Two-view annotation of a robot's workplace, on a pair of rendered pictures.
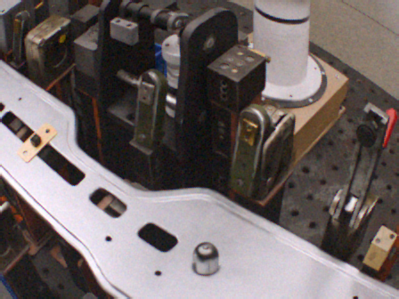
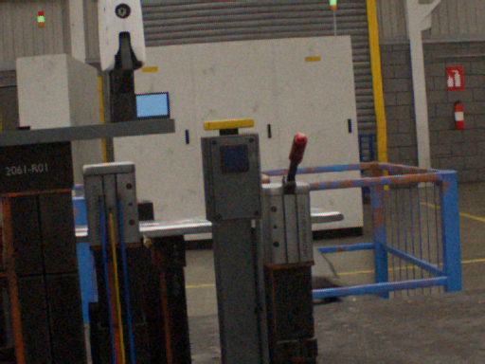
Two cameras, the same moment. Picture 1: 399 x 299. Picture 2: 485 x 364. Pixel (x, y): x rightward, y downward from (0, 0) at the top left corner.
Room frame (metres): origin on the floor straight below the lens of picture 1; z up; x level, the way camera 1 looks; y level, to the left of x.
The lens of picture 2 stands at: (2.06, -0.53, 1.15)
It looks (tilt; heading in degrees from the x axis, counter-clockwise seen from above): 3 degrees down; 132
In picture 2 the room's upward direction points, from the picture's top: 4 degrees counter-clockwise
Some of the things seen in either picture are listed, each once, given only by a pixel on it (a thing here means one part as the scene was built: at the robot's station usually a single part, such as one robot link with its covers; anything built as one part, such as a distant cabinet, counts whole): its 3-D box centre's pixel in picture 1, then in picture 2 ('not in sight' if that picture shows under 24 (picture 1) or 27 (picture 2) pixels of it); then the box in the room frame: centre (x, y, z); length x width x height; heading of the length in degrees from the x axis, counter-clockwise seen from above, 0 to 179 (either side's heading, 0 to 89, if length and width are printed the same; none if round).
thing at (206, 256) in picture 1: (206, 259); not in sight; (0.41, 0.00, 1.02); 0.03 x 0.03 x 0.07
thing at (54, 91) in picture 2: not in sight; (63, 134); (-6.31, 6.01, 1.22); 2.40 x 0.54 x 2.45; 133
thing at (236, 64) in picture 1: (236, 167); not in sight; (0.65, -0.05, 0.91); 0.07 x 0.05 x 0.42; 140
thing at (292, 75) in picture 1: (281, 40); not in sight; (0.99, -0.17, 0.90); 0.19 x 0.19 x 0.18
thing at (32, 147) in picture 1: (36, 141); not in sight; (0.63, 0.26, 1.01); 0.08 x 0.04 x 0.01; 140
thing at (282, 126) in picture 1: (261, 207); not in sight; (0.59, -0.09, 0.88); 0.11 x 0.09 x 0.37; 140
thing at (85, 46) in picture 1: (108, 112); not in sight; (0.80, 0.16, 0.89); 0.13 x 0.11 x 0.38; 140
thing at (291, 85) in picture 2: not in sight; (233, 120); (-4.39, 6.66, 1.22); 2.40 x 0.54 x 2.45; 47
